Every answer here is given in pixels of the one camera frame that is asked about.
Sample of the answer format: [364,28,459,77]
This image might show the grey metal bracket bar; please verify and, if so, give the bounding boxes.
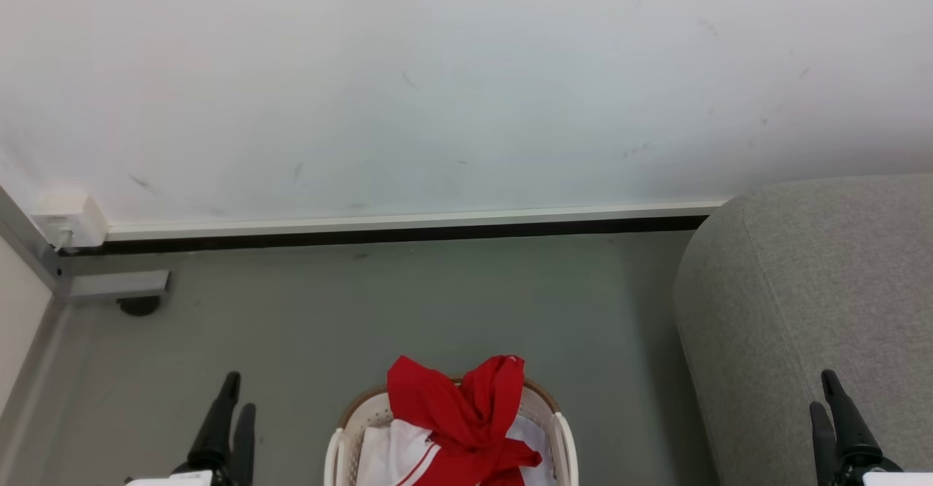
[64,270,171,302]

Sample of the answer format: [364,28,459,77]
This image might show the red garment with white trim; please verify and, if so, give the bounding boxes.
[386,354,544,486]

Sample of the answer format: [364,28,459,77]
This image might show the black round foot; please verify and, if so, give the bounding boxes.
[117,296,162,318]

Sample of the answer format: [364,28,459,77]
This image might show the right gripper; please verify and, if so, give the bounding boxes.
[809,369,933,486]

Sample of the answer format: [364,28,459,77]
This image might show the white perforated laundry basket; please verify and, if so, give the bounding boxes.
[324,377,579,486]

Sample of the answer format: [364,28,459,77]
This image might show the grey fabric sofa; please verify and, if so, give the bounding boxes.
[673,173,933,486]

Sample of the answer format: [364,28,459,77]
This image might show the white garment with red stripes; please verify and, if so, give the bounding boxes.
[355,415,558,486]

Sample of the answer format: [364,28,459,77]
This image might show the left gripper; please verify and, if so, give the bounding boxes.
[124,372,257,486]

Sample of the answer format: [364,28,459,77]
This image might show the grey metal frame post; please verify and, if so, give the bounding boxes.
[0,186,72,305]

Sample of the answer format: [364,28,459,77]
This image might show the white and black baseboard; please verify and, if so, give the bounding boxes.
[60,197,731,256]

